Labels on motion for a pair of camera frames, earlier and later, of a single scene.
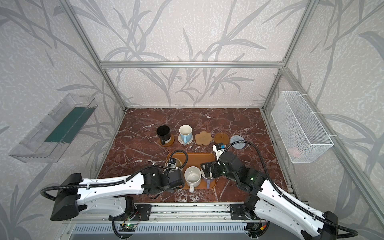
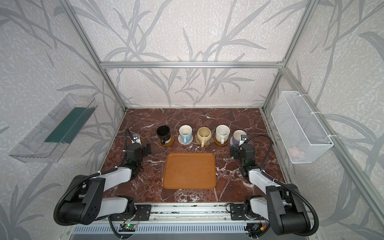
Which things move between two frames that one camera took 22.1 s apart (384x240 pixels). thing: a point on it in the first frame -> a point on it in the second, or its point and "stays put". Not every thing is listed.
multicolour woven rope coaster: (181, 142) stays put
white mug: (192, 176) -> (222, 132)
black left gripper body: (177, 179) -> (144, 149)
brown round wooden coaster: (221, 137) stays put
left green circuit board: (127, 227) stays put
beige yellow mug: (178, 162) -> (204, 135)
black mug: (164, 133) stays put
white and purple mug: (207, 178) -> (237, 136)
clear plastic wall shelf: (47, 140) stays put
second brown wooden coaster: (168, 144) stays put
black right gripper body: (212, 168) -> (235, 151)
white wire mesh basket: (302, 135) stays put
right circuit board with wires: (256, 227) stays put
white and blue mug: (185, 132) stays put
